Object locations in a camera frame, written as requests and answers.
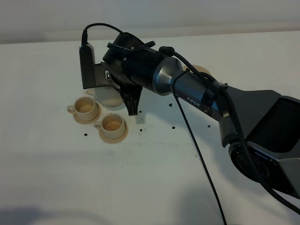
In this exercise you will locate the beige brown teapot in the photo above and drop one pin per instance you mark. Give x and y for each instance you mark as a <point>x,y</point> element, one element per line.
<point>106,96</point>

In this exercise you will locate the far beige teacup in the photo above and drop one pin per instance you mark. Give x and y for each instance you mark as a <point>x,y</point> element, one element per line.
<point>83,104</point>

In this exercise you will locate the near beige cup saucer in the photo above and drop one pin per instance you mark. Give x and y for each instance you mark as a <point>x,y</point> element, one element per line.
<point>113,132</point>

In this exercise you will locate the near beige teacup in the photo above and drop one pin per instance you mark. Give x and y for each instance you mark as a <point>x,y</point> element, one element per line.
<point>112,117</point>

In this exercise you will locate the far beige cup saucer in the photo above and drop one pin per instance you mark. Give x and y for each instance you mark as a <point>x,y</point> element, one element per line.
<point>89,117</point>

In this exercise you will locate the round beige teapot saucer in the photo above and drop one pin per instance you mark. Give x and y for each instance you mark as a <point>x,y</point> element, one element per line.
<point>204,71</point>

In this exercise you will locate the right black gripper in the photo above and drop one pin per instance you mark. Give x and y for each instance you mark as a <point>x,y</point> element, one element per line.
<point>132,63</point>

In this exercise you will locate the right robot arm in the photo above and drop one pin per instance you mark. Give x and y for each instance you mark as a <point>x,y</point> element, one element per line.
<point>261,128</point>

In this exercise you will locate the beige cup saucer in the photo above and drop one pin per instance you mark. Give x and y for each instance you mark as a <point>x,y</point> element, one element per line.
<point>89,117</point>
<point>113,132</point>

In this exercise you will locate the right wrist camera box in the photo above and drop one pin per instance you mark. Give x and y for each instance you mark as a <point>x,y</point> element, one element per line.
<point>87,62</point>

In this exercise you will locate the beige teacup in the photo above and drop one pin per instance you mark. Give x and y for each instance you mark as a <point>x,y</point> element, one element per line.
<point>83,104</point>
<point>112,117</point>

